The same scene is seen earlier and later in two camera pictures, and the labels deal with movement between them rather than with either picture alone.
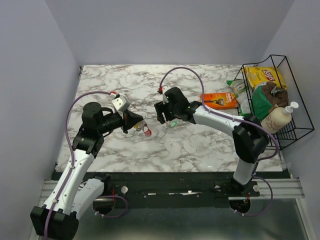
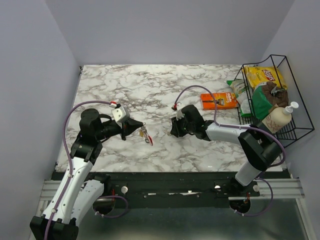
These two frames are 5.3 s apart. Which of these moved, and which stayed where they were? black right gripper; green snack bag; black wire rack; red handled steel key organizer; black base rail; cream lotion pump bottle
Moved: red handled steel key organizer; black right gripper
Stayed: cream lotion pump bottle; green snack bag; black base rail; black wire rack
